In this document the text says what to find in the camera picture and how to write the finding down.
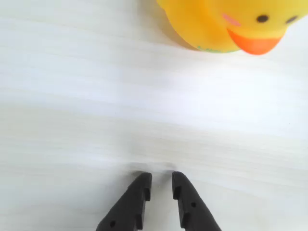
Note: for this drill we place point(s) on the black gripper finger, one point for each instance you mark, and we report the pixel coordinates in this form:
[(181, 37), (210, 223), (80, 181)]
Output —
[(130, 207), (192, 211)]

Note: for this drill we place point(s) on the yellow rubber duck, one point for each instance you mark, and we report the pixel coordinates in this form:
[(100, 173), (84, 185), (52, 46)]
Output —
[(202, 21)]

